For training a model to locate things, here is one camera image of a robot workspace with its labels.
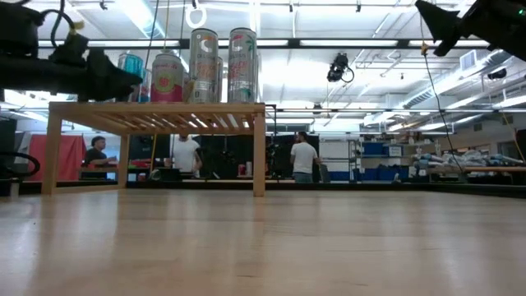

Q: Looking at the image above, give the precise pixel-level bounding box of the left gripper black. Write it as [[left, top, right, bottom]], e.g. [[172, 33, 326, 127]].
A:
[[0, 31, 144, 103]]

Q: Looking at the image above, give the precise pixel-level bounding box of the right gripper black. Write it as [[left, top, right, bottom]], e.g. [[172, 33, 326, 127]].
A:
[[414, 0, 526, 58]]

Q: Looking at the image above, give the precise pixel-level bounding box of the blue silver Red Bull can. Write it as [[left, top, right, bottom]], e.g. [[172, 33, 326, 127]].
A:
[[139, 68, 152, 104], [118, 52, 145, 104]]

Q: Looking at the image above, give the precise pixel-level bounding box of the pink white Spindrift can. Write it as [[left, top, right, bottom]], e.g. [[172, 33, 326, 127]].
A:
[[150, 52, 185, 104], [182, 77, 194, 104]]

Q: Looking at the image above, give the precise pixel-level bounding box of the wooden slatted shelf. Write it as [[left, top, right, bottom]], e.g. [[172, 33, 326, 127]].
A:
[[42, 101, 267, 197]]

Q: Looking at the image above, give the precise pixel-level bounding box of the white ceiling air vent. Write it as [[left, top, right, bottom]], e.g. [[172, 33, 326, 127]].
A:
[[459, 49, 478, 71]]

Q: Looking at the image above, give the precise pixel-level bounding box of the person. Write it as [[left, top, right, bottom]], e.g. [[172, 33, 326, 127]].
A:
[[168, 133, 204, 178], [289, 131, 322, 184], [83, 135, 119, 180]]

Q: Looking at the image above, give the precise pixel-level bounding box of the black monitor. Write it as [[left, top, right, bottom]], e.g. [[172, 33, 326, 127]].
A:
[[129, 134, 172, 161]]

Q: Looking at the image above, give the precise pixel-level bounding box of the red cloth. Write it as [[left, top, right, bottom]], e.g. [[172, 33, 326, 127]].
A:
[[27, 133, 88, 183]]

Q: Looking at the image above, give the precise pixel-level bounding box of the black overhead light bar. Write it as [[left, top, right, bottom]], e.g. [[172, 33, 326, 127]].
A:
[[36, 38, 494, 50]]

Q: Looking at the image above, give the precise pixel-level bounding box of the black box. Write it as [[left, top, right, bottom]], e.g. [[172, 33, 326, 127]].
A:
[[0, 118, 18, 154]]

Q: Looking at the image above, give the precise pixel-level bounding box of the blue storage bin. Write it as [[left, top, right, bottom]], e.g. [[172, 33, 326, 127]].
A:
[[356, 167, 412, 182], [363, 141, 388, 156]]

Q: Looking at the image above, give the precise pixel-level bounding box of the cluttered wooden workbench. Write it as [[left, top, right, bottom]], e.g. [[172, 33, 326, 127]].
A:
[[410, 150, 526, 184]]

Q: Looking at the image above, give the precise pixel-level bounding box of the black cabinet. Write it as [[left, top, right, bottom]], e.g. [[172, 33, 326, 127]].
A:
[[269, 134, 321, 183]]

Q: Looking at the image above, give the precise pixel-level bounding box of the hanging cable with yellow knot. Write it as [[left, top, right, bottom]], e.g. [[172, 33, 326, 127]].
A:
[[416, 16, 468, 173]]

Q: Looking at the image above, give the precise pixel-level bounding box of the white hanging ring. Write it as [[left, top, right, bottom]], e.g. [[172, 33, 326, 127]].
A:
[[184, 0, 208, 30]]

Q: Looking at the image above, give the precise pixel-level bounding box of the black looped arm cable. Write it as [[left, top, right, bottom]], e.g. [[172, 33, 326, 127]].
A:
[[0, 151, 41, 180]]

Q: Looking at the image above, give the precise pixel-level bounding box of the black hanging camera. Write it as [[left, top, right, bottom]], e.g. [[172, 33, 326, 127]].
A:
[[326, 52, 355, 83]]

